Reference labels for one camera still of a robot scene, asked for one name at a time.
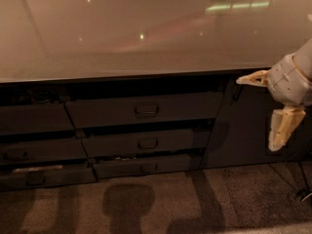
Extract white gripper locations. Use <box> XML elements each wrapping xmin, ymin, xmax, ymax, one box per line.
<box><xmin>236</xmin><ymin>54</ymin><xmax>312</xmax><ymax>152</ymax></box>

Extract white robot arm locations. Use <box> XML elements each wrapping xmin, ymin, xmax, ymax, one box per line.
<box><xmin>236</xmin><ymin>39</ymin><xmax>312</xmax><ymax>151</ymax></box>

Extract dark cabinet door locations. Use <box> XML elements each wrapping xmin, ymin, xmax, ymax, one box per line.
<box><xmin>201</xmin><ymin>77</ymin><xmax>312</xmax><ymax>169</ymax></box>

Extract dark object on floor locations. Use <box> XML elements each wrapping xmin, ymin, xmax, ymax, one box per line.
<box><xmin>295</xmin><ymin>189</ymin><xmax>312</xmax><ymax>203</ymax></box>

